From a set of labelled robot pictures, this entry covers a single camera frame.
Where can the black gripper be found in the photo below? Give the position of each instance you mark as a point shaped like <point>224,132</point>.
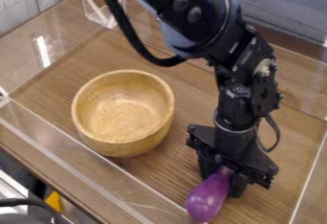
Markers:
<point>235,149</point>

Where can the purple toy eggplant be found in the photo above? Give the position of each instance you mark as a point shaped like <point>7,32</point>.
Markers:
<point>204,200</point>

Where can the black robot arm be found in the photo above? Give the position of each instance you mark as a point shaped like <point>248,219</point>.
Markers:
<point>207,29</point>

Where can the brown wooden bowl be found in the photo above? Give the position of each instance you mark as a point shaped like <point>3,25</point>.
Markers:
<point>123,112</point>

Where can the yellow black device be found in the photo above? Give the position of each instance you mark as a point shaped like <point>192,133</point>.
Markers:
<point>47,209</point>

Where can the clear acrylic tray wall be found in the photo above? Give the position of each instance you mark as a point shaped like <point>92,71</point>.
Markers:
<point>57,51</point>

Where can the clear acrylic corner bracket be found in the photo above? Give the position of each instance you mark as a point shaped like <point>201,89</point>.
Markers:
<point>99,15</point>

